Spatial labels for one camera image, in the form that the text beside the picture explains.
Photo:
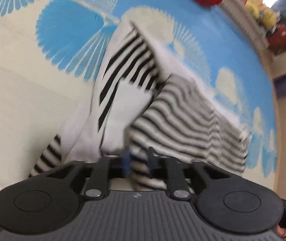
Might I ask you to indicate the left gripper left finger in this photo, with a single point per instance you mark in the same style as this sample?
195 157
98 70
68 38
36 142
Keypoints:
97 186

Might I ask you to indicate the purple box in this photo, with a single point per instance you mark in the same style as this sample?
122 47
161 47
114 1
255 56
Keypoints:
280 86

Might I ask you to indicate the person's hand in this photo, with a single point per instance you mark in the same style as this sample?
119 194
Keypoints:
281 231

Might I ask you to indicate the dark red cushion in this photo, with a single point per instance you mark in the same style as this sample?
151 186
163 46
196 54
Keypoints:
277 40

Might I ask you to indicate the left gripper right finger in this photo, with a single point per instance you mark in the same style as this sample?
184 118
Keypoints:
168 169

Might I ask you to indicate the yellow plush toys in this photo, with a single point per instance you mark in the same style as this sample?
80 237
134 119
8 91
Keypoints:
263 15

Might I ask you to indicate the striped hoodie with white vest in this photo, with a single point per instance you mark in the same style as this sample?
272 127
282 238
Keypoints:
145 97

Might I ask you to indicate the wooden bed frame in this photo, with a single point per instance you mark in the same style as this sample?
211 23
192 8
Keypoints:
263 168

